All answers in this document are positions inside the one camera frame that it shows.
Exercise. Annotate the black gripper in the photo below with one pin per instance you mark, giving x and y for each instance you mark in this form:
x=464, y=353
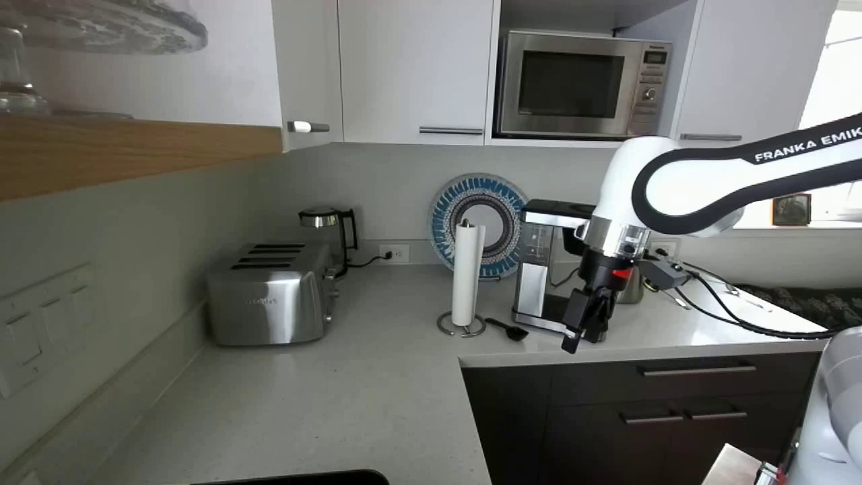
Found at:
x=589, y=306

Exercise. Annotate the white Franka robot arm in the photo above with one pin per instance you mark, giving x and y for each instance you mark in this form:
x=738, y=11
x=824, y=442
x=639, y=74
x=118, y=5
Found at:
x=651, y=183

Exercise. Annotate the black silver coffee maker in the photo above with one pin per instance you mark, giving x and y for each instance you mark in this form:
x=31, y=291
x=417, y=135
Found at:
x=533, y=300

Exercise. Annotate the black spoon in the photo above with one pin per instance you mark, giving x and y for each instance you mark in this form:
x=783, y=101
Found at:
x=511, y=331

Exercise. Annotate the steel thermal carafe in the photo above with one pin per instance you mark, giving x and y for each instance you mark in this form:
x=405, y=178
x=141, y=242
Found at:
x=634, y=288

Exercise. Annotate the dark lower drawer cabinet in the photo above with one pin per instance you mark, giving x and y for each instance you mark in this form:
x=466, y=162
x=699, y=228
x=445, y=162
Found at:
x=634, y=422

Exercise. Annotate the white paper towel roll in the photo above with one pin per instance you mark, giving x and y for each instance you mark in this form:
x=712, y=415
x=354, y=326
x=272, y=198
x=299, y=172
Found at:
x=460, y=315

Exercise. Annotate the blue white decorative plate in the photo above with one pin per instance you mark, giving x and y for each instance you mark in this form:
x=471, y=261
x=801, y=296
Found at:
x=482, y=199

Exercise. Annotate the stainless steel microwave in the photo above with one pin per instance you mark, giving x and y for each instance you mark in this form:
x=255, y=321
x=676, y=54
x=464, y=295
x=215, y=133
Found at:
x=560, y=85

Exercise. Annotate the steel electric kettle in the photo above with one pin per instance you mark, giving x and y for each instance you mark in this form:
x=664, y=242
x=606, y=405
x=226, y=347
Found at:
x=338, y=229

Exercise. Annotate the stainless steel toaster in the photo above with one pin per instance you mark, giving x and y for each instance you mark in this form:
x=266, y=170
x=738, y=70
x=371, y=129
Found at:
x=270, y=295

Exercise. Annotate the white upper cabinet door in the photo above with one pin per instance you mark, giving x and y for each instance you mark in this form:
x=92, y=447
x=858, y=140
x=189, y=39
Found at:
x=416, y=70

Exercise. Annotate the wooden shelf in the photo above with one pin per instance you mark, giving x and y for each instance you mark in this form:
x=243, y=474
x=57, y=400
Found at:
x=44, y=153

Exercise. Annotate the white wall outlet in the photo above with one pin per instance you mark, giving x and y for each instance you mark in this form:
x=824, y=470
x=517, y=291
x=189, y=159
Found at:
x=394, y=252

